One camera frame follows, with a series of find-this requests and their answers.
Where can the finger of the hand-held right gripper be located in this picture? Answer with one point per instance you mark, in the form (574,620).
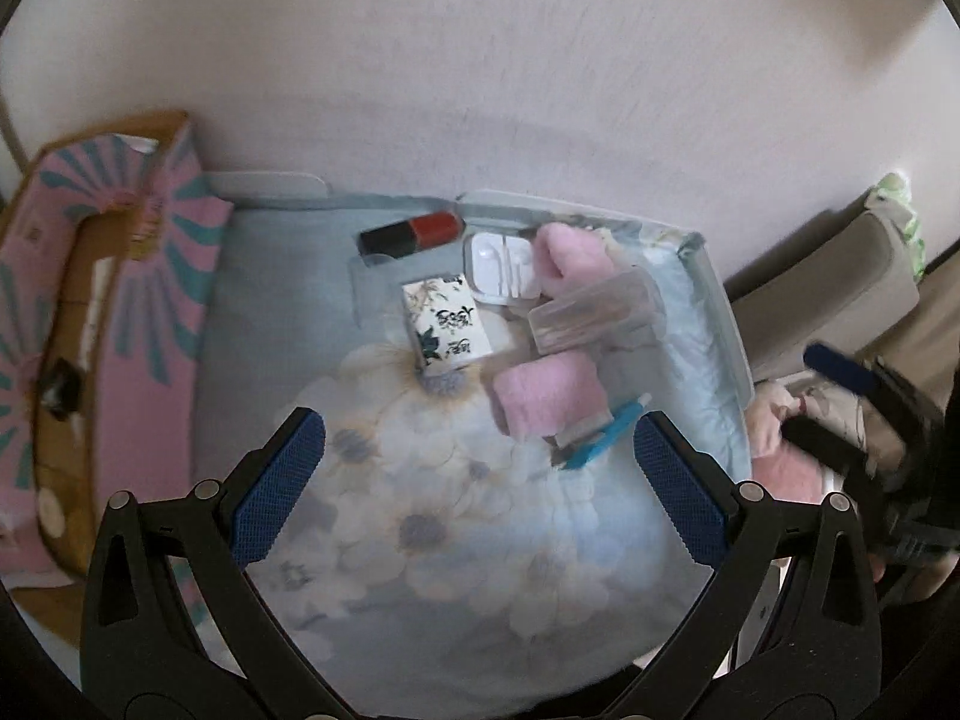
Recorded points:
(821,444)
(836,365)

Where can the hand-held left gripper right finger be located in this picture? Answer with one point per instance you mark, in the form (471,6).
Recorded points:
(679,495)

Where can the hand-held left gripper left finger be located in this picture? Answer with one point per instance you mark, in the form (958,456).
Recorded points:
(277,491)

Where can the small blue plastic tool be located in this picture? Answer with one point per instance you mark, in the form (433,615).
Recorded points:
(600,441)

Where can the pink towel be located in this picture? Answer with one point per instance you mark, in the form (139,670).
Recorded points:
(547,394)
(570,259)

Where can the clear plastic box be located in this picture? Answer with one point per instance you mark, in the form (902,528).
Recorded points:
(592,315)

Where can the pink striped cardboard box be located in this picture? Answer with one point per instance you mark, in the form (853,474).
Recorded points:
(150,315)

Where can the floral printed card box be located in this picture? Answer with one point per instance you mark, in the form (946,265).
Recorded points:
(446,322)

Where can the white earphone case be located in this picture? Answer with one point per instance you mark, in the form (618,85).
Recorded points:
(499,270)

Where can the red and black lipstick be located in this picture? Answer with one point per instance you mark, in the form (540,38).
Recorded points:
(420,231)

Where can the pink printed cloth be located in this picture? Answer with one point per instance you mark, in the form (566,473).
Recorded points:
(784,465)

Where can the grey sofa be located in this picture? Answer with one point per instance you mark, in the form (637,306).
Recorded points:
(825,292)

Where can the green and white cloth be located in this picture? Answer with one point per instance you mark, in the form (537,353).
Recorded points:
(900,202)

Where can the small black object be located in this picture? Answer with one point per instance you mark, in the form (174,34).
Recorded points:
(61,390)

